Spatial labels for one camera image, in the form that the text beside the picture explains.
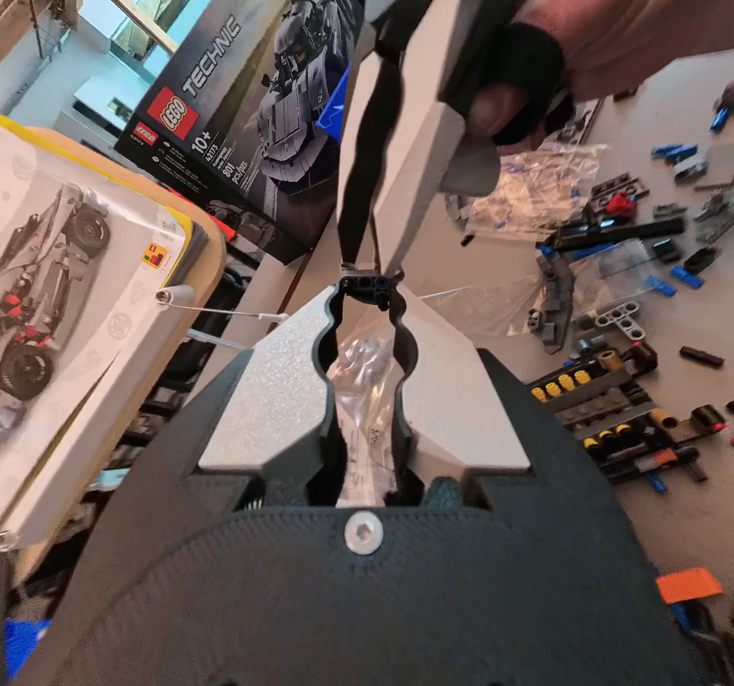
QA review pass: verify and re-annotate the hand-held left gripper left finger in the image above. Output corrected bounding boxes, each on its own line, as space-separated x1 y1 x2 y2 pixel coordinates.
198 284 345 506

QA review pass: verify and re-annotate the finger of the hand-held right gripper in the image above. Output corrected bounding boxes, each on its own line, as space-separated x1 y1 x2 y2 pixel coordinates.
372 0 470 281
335 49 403 275

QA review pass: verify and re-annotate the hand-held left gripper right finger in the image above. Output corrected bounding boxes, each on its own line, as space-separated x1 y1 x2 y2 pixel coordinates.
390 283 532 506

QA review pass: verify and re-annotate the small black lego beam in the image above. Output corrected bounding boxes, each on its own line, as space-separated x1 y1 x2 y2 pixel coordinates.
338 273 398 312

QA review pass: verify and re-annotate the lego chassis with yellow connectors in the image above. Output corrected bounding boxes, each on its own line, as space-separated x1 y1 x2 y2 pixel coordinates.
528 342 715 489

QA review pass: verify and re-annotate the dark lego set box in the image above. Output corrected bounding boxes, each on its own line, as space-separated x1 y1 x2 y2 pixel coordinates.
115 0 369 266

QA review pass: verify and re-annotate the pile of loose lego pieces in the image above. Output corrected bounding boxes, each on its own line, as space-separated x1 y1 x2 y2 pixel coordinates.
459 81 734 641

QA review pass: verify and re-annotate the lego instruction booklet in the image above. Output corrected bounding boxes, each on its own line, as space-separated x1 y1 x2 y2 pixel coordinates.
0 124 211 533

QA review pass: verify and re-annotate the person's right hand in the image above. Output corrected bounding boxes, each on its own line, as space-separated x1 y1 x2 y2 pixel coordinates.
464 0 734 142

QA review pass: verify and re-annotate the small clear bag with bits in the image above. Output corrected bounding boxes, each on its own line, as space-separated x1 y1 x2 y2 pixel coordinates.
470 141 610 235

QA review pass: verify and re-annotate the white book stand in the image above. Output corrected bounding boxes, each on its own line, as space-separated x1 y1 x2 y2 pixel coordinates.
0 115 291 584

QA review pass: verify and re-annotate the blue bin with printed tag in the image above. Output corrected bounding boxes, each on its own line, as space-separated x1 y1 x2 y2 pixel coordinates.
3 617 54 684

